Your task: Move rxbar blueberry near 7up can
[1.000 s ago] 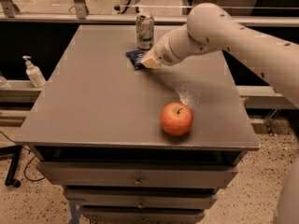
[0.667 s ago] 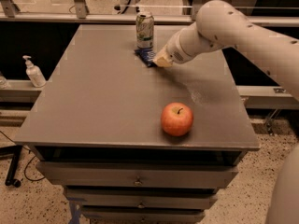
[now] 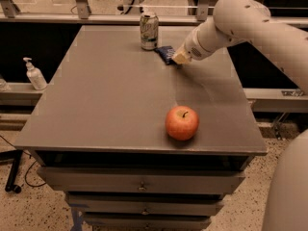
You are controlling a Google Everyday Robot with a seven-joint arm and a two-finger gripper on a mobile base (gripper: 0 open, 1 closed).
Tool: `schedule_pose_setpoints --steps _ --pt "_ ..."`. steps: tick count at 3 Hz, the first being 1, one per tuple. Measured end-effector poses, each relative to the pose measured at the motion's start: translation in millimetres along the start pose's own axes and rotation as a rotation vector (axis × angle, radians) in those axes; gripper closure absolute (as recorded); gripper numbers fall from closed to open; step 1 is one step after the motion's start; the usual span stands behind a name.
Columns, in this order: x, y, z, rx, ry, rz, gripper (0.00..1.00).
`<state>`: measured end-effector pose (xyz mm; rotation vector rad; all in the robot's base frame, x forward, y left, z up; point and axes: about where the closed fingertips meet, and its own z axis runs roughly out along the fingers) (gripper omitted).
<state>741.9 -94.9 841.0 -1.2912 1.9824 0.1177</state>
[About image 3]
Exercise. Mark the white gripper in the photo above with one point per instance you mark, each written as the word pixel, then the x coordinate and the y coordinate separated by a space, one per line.
pixel 192 48

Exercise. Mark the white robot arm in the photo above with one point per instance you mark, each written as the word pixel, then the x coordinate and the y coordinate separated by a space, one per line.
pixel 287 48

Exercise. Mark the green white 7up can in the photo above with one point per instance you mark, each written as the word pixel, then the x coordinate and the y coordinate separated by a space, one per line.
pixel 149 24

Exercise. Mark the red apple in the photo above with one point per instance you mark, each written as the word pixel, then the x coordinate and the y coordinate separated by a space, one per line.
pixel 182 123

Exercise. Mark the grey drawer cabinet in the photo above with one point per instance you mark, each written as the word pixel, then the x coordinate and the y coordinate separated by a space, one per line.
pixel 107 104

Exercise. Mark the white pump sanitizer bottle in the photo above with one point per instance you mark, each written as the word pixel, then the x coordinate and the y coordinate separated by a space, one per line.
pixel 34 75

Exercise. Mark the top grey drawer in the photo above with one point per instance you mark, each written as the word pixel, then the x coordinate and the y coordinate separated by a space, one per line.
pixel 121 180

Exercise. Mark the grey drawer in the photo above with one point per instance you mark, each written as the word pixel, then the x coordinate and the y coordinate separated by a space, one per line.
pixel 121 180
pixel 145 203
pixel 146 222

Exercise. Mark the middle grey drawer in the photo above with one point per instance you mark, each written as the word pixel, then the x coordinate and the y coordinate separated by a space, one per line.
pixel 145 203

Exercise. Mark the bottom grey drawer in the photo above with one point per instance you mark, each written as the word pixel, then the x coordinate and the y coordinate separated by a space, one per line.
pixel 146 222

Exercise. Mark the black chair leg with caster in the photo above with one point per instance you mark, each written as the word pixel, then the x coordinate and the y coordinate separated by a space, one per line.
pixel 14 158

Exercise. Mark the metal window rail frame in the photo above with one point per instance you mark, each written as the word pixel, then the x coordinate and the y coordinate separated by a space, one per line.
pixel 169 11

